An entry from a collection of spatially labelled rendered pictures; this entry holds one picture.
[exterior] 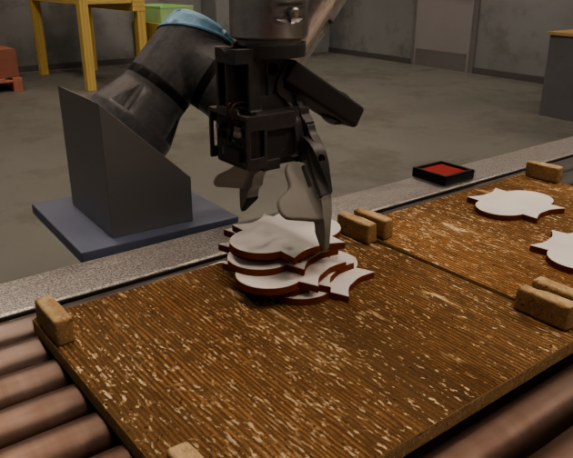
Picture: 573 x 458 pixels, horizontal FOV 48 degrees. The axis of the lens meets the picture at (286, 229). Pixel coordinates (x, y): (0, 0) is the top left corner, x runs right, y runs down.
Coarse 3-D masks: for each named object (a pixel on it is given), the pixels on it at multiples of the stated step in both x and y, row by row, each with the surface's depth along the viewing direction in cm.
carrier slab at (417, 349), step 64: (384, 256) 78; (128, 320) 64; (192, 320) 64; (256, 320) 64; (320, 320) 64; (384, 320) 64; (448, 320) 64; (512, 320) 64; (128, 384) 54; (192, 384) 54; (256, 384) 54; (320, 384) 54; (384, 384) 54; (448, 384) 54; (512, 384) 55; (128, 448) 48; (256, 448) 47; (320, 448) 47; (384, 448) 47
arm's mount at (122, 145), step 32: (64, 96) 106; (64, 128) 110; (96, 128) 96; (128, 128) 97; (96, 160) 99; (128, 160) 98; (160, 160) 101; (96, 192) 102; (128, 192) 100; (160, 192) 103; (128, 224) 102; (160, 224) 105
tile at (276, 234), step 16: (240, 224) 74; (256, 224) 74; (272, 224) 74; (288, 224) 74; (304, 224) 74; (336, 224) 74; (240, 240) 70; (256, 240) 70; (272, 240) 70; (288, 240) 70; (304, 240) 70; (336, 240) 70; (240, 256) 68; (256, 256) 67; (272, 256) 67; (288, 256) 66; (304, 256) 68
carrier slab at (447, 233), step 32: (480, 192) 101; (544, 192) 101; (416, 224) 88; (448, 224) 88; (480, 224) 88; (512, 224) 88; (544, 224) 88; (416, 256) 79; (448, 256) 78; (480, 256) 78; (512, 256) 78; (544, 256) 78; (512, 288) 70
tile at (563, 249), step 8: (552, 232) 83; (560, 232) 83; (552, 240) 81; (560, 240) 81; (568, 240) 81; (536, 248) 79; (544, 248) 78; (552, 248) 78; (560, 248) 78; (568, 248) 78; (552, 256) 76; (560, 256) 76; (568, 256) 76; (552, 264) 75; (560, 264) 74; (568, 264) 74; (568, 272) 74
